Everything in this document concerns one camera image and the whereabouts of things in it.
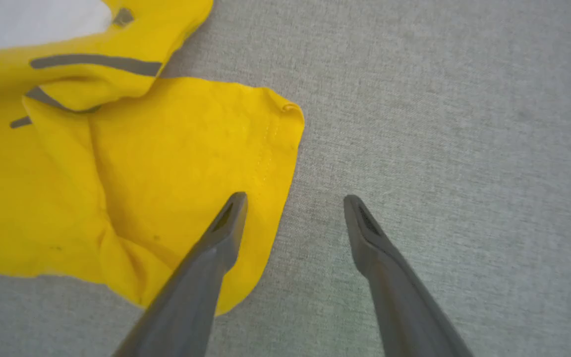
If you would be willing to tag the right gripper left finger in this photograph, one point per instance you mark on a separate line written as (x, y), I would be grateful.
(191, 292)

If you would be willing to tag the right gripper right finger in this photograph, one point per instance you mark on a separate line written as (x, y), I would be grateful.
(404, 302)

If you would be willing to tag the yellow printed t-shirt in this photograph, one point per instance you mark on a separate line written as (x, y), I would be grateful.
(132, 163)

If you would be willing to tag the grey fabric sofa seat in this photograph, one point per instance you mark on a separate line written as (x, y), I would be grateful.
(439, 124)

